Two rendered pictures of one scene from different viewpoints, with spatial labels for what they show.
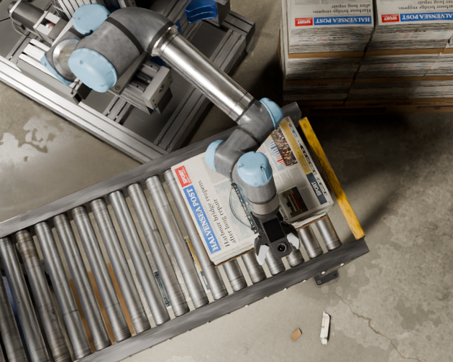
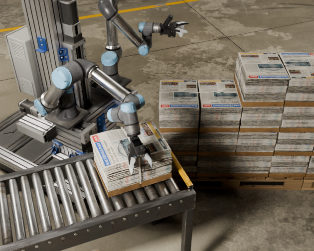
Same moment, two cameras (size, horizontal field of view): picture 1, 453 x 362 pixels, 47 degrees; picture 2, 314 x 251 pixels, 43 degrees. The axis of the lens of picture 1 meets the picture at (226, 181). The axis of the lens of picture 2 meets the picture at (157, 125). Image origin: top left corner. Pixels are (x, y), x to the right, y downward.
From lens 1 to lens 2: 1.32 m
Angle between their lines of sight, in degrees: 37
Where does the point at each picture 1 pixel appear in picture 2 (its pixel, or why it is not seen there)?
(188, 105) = not seen: hidden behind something
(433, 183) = (254, 224)
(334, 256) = (176, 194)
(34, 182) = not seen: hidden behind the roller
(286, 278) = (148, 204)
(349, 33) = (188, 113)
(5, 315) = not seen: outside the picture
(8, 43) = (8, 142)
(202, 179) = (105, 139)
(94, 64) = (63, 70)
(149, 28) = (88, 64)
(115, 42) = (73, 65)
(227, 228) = (115, 156)
